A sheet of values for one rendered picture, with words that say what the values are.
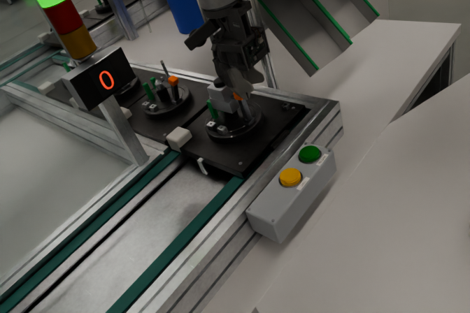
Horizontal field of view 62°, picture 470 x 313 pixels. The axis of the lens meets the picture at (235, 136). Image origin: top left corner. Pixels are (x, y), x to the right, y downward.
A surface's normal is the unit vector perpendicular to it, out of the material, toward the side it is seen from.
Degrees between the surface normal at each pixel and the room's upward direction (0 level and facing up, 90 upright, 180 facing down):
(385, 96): 0
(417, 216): 0
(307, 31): 45
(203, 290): 90
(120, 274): 0
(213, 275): 90
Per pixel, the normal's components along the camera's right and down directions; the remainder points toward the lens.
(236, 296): -0.28, -0.75
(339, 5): 0.24, -0.29
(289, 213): 0.73, 0.24
